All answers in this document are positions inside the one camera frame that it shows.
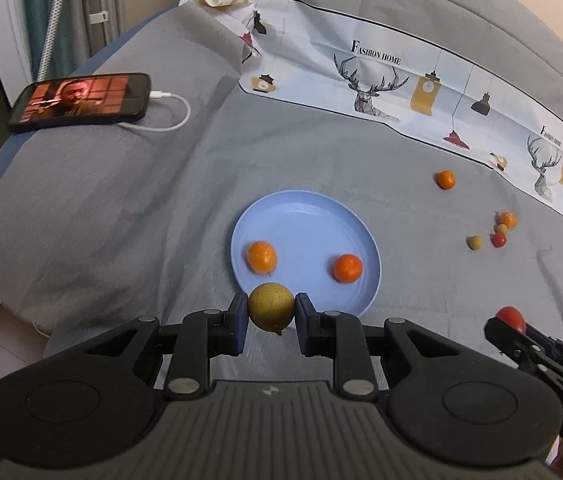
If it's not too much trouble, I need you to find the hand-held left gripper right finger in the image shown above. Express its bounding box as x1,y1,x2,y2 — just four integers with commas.
295,292,462,403

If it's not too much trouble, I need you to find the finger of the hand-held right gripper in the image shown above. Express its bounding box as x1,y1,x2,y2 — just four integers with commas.
484,317,545,371
526,327,563,356

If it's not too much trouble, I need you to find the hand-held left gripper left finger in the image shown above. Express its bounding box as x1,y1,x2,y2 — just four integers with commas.
82,292,250,403

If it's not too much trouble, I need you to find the yellow-green round fruit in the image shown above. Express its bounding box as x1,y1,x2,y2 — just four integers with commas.
248,283,295,336

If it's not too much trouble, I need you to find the blue plate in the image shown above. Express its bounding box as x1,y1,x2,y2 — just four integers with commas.
230,189,382,318

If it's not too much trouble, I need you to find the grey pillow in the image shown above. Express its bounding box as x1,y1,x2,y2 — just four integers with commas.
0,2,262,341

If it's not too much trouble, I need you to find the white printed bed sheet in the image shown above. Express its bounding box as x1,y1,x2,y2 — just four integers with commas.
179,0,563,238

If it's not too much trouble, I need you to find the black smartphone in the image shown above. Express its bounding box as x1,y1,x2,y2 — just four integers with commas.
8,72,152,133

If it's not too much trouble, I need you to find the teal curtain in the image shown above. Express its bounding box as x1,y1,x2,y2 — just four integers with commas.
22,0,87,78

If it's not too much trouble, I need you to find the white pole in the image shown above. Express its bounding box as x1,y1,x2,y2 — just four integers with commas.
36,0,75,83

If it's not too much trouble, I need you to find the white charging cable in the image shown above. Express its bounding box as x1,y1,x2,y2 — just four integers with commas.
119,91,191,133

